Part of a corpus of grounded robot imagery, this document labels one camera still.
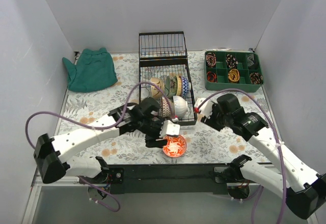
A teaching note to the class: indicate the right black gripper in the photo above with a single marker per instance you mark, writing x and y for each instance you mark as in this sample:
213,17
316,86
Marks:
210,121

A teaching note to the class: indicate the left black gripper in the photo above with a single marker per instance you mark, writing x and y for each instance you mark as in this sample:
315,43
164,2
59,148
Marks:
155,137

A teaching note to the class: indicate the red floral pattern bowl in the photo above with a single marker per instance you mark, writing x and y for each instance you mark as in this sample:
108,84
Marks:
175,147

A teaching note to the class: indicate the plain white bowl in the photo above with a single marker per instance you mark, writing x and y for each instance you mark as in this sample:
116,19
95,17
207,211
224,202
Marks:
180,106

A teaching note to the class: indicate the dark patterned bowl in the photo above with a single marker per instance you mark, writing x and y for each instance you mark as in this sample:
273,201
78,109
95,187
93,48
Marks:
166,107

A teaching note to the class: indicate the blue zigzag red bowl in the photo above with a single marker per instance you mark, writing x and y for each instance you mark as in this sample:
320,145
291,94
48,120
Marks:
185,86

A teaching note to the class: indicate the beige white bowl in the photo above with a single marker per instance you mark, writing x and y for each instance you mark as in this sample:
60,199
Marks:
158,89

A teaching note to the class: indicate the yellow sun pattern bowl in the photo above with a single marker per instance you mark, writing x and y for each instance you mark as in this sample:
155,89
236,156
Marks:
179,86

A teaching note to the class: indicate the green celadon bowl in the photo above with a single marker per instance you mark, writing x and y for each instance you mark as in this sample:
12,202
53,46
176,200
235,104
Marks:
170,86

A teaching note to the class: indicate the black wire dish rack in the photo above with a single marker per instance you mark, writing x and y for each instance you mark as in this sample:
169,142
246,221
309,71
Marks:
163,55

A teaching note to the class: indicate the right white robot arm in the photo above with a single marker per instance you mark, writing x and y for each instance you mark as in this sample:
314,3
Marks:
301,188

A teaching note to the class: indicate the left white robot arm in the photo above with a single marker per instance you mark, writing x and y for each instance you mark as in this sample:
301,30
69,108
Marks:
55,156

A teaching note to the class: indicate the orange black coiled band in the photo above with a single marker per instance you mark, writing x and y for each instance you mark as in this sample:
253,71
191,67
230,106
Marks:
212,77

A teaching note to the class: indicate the yellow coiled band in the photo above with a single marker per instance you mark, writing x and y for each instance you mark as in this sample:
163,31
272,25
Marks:
233,76

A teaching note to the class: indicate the green compartment tray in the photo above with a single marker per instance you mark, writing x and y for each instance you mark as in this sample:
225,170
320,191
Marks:
248,62

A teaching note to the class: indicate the dark orange coiled band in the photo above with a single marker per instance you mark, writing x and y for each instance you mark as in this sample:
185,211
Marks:
256,78

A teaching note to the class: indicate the black pink coiled band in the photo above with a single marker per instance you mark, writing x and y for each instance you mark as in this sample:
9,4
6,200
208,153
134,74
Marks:
231,61

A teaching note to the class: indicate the red black coiled band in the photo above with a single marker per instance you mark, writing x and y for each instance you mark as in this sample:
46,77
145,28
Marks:
210,59

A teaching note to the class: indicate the green cloth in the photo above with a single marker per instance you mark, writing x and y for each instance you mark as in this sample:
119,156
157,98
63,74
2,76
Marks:
94,71

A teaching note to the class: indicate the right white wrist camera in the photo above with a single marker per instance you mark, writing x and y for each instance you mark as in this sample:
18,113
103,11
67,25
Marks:
203,108

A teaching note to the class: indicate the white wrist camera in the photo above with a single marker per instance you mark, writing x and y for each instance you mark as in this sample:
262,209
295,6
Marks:
169,129
203,108

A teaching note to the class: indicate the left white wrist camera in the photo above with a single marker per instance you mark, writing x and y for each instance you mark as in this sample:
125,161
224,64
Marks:
169,129

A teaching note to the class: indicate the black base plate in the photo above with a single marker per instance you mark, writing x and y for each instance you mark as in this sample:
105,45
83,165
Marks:
169,178

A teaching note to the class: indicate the aluminium frame rail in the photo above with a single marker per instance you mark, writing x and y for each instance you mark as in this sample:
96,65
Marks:
144,202

